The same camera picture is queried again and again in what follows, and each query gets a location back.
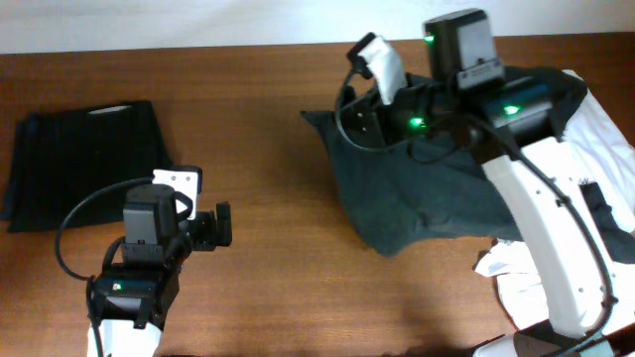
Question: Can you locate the dark green t-shirt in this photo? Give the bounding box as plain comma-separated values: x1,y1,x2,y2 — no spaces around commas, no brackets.
301,67,634,264

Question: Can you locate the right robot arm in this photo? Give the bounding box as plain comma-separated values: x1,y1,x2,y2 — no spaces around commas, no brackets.
335,30,620,356

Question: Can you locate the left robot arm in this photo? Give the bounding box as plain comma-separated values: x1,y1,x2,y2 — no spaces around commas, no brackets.
86,166,232,356

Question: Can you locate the folded black garment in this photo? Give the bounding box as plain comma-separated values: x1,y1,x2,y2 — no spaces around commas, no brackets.
1,100,173,233

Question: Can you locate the white t-shirt pile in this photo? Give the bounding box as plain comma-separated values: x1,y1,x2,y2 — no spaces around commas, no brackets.
475,90,634,337

